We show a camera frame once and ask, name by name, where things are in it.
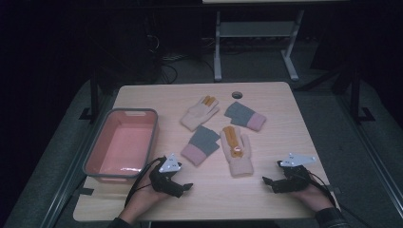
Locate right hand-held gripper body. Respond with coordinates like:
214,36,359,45
271,153,317,195

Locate black floor cables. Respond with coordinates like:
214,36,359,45
145,32,180,86

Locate person's left hand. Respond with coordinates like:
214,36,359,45
118,169,172,224

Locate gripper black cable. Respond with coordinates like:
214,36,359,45
296,170,374,228
124,157,167,208

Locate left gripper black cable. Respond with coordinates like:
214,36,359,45
124,157,167,208

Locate grey glove pink cuff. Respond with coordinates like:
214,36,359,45
223,101,267,132
180,124,221,167

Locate pink basin grey rim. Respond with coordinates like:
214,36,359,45
83,107,159,184

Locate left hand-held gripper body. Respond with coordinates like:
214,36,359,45
149,153,185,199

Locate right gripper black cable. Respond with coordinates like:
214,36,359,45
296,170,374,228

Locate person's right hand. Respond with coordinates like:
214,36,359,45
289,175,335,213

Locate grey metal table frame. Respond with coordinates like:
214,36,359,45
213,9,306,83

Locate black metal stand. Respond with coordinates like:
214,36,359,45
346,61,376,125
79,61,107,124

